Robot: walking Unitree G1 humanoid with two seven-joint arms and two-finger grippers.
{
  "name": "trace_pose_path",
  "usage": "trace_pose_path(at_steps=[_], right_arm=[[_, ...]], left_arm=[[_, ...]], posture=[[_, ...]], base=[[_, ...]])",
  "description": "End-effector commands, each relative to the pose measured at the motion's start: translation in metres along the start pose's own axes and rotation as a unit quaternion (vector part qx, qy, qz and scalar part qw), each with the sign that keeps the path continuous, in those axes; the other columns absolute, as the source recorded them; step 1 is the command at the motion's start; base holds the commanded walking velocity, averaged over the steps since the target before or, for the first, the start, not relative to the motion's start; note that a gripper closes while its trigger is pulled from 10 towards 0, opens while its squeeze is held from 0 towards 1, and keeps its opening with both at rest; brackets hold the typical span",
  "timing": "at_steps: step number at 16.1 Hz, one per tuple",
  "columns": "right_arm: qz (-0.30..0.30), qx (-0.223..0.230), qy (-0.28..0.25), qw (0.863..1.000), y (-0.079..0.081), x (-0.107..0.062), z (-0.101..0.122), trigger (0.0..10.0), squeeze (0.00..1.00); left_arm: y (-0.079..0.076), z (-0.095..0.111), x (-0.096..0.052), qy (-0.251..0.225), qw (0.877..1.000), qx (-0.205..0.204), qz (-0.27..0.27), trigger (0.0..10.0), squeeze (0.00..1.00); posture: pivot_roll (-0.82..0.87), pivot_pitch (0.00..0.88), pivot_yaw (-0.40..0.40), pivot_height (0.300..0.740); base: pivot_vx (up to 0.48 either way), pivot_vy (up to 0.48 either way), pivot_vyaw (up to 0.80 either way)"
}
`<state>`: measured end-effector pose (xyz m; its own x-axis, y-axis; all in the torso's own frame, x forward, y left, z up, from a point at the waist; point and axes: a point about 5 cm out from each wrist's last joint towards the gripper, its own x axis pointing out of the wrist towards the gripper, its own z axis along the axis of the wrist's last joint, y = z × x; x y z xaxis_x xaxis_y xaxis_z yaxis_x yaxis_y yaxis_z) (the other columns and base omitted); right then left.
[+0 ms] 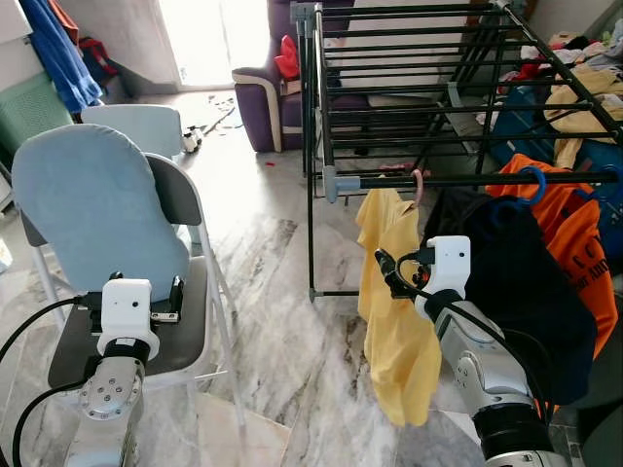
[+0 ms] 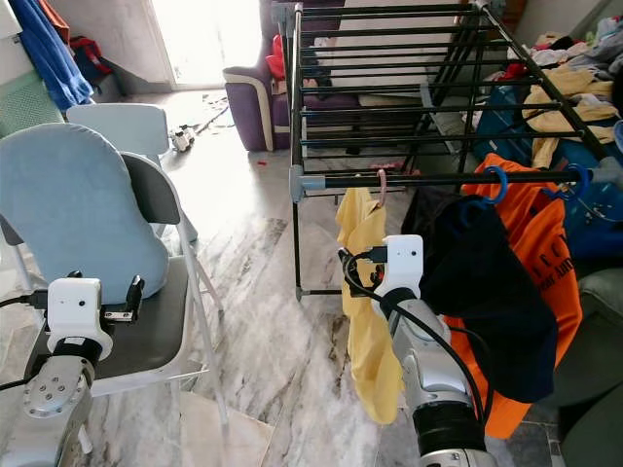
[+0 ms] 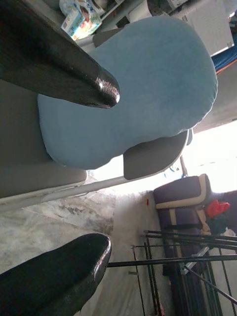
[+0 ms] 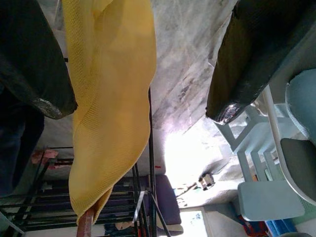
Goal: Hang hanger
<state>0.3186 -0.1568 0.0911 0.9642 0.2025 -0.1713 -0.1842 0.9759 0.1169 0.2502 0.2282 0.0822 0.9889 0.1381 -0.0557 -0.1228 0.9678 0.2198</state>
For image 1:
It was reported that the blue bag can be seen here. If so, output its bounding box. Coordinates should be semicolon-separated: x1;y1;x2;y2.
490;86;623;264

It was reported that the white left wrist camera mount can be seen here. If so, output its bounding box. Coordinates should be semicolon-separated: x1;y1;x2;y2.
100;279;154;343

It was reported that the yellow shirt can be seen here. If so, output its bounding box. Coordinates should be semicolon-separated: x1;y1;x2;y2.
355;188;444;427

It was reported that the blue towel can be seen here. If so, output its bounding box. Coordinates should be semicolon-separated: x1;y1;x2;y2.
19;0;103;113

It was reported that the beige cloth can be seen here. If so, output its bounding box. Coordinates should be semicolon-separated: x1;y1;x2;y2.
543;63;623;168

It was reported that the dark red bag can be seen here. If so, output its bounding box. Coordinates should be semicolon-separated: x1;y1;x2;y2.
78;37;118;79

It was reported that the purple armchair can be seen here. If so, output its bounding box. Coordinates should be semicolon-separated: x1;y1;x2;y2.
232;0;322;154

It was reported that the black metal drying rack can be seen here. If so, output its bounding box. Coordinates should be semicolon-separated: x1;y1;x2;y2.
290;2;623;301

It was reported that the green plastic basket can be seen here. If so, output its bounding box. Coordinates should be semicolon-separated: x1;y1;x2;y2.
0;73;74;162

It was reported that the dark navy garment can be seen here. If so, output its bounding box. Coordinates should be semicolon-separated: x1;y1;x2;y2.
425;187;598;408

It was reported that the grey folding chair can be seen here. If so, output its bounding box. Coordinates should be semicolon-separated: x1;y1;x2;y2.
19;151;249;434

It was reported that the small white toy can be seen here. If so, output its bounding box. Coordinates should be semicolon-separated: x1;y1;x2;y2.
182;126;203;154

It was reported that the white pad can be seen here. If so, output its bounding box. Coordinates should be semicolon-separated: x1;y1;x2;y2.
341;0;488;108

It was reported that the orange shirt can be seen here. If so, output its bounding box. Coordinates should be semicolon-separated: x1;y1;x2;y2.
485;154;620;361

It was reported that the light blue kids chair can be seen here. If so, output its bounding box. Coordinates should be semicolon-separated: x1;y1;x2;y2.
81;104;186;162

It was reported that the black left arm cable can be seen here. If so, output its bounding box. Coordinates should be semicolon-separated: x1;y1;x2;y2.
0;292;103;467

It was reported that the red garment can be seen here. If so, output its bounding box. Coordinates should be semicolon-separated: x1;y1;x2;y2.
275;35;301;81

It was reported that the blue plastic hanger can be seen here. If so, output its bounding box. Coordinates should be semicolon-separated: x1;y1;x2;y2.
516;165;548;205

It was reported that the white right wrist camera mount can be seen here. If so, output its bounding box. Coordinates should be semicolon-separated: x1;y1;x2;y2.
425;235;472;298

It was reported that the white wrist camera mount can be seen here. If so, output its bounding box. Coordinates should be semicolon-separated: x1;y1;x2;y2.
425;235;472;298
100;279;154;343

